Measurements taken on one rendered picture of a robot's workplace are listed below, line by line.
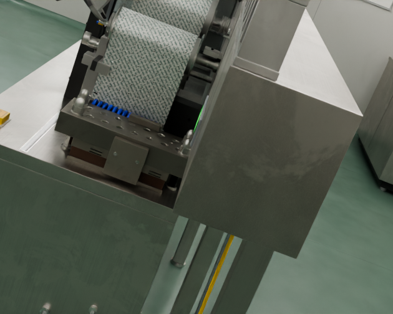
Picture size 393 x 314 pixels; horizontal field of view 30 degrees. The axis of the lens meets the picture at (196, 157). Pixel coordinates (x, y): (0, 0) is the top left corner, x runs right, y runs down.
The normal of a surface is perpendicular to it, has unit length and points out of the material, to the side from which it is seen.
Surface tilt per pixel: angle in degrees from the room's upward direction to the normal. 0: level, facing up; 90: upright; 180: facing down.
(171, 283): 0
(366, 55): 90
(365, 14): 90
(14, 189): 90
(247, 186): 90
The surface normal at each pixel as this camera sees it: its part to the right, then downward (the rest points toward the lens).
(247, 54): -0.08, 0.31
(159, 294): 0.35, -0.88
